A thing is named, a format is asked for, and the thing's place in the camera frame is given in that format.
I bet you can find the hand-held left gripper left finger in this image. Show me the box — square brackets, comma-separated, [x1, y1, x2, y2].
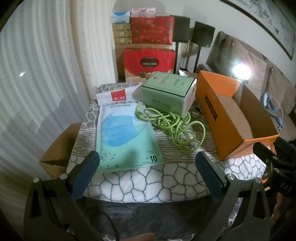
[23, 150, 100, 241]

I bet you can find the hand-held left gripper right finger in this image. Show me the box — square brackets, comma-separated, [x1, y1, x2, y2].
[195, 151, 272, 241]

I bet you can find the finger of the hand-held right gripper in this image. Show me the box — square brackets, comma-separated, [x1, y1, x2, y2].
[275, 136, 296, 163]
[253, 141, 279, 168]

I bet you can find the blue face mask packet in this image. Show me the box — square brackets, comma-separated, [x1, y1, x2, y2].
[95, 82, 165, 174]

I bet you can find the orange cardboard box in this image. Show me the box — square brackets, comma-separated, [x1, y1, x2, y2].
[195, 70, 280, 161]

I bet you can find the green cable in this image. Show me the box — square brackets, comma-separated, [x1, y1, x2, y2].
[135, 102, 206, 154]

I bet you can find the green cardboard box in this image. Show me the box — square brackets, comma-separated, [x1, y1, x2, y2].
[142, 72, 197, 119]

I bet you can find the person's left hand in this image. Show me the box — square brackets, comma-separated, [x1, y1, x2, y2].
[122, 233, 155, 241]

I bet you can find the brown cardboard box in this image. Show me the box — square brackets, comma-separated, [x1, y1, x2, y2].
[39, 123, 81, 179]

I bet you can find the blue grey massager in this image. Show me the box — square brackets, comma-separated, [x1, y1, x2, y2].
[260, 91, 285, 130]

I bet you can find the brown sofa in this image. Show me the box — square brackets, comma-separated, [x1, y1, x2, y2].
[206, 31, 296, 144]

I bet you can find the grey white patterned blanket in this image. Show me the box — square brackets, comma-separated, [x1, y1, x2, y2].
[67, 82, 266, 204]

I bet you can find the portable rectangular lamp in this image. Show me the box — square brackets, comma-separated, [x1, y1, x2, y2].
[231, 60, 251, 80]

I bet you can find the beige cushion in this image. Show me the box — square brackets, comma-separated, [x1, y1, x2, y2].
[240, 50, 270, 86]

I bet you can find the silver foil bag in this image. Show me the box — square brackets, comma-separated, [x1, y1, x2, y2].
[178, 68, 199, 80]

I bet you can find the white curtain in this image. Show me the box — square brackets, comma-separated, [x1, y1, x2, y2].
[0, 0, 116, 209]

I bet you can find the black music stand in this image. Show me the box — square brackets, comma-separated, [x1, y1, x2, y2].
[191, 21, 215, 70]
[170, 15, 190, 75]

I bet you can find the red floral gift bag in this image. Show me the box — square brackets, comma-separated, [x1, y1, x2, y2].
[130, 16, 176, 45]

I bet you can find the blue tissue pack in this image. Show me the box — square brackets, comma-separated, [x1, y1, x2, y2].
[111, 12, 132, 24]

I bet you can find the pink tissue pack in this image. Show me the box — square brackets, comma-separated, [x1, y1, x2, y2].
[131, 8, 156, 18]

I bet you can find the thin black cable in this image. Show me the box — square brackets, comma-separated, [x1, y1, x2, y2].
[92, 210, 121, 241]

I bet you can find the framed wall painting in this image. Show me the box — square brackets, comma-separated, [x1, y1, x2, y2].
[220, 0, 296, 61]

